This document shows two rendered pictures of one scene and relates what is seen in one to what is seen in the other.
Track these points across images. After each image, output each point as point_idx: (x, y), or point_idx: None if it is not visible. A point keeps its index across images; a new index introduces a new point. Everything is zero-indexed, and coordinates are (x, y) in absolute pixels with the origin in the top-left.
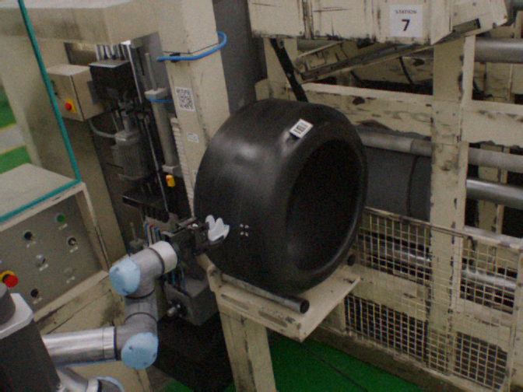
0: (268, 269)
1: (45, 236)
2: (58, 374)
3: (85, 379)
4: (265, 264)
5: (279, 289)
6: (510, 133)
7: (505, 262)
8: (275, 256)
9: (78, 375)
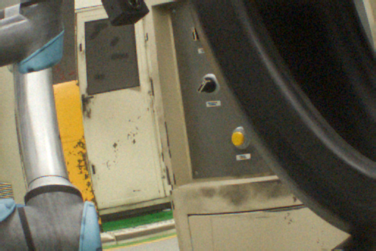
0: (206, 45)
1: None
2: (28, 129)
3: (53, 172)
4: (197, 23)
5: (269, 160)
6: None
7: None
8: (199, 1)
9: (50, 158)
